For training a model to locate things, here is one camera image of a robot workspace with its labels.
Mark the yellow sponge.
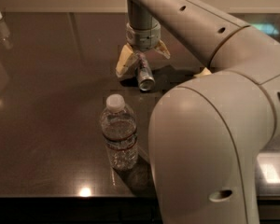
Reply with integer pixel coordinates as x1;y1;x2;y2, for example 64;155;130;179
194;68;212;78

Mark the clear plastic water bottle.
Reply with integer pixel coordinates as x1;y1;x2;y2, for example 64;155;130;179
100;94;138;171

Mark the silver blue redbull can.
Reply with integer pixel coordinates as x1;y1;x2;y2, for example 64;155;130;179
135;53;155;91

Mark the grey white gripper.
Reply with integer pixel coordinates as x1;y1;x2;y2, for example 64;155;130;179
116;22;171;78

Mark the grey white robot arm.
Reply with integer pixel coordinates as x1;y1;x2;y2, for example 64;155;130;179
128;0;280;224

